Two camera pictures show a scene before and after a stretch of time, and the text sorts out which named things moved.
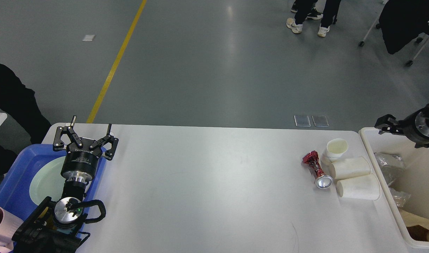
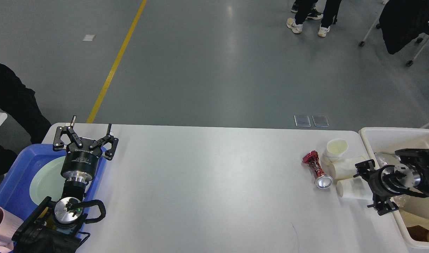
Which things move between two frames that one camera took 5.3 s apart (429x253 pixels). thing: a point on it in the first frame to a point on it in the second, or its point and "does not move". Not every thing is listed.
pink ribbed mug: (3, 225) does not move
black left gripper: (80, 164) does not move
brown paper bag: (420, 228) does not move
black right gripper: (422, 126) to (389, 181)
